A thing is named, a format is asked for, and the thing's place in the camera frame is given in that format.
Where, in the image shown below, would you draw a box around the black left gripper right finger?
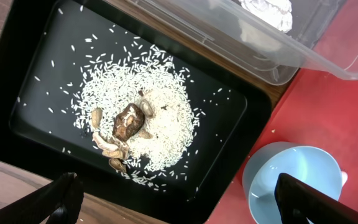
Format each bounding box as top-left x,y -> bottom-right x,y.
274,173 -> 358,224

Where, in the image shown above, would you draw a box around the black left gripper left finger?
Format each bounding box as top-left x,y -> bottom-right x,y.
0,172 -> 84,224

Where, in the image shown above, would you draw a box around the light blue bowl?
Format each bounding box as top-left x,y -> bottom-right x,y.
242,141 -> 343,224

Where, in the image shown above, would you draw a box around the white plastic spoon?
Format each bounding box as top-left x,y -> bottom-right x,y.
341,171 -> 348,186

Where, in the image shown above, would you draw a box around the rice and food scraps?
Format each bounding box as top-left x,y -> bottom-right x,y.
17,6 -> 232,192

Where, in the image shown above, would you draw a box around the white napkin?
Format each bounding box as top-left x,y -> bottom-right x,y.
240,0 -> 293,33

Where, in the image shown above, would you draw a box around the black food waste tray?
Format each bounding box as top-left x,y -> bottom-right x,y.
0,0 -> 271,223

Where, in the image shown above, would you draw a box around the clear plastic waste bin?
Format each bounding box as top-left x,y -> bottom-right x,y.
134,0 -> 358,85

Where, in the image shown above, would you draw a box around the red serving tray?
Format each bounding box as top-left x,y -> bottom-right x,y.
205,0 -> 358,224

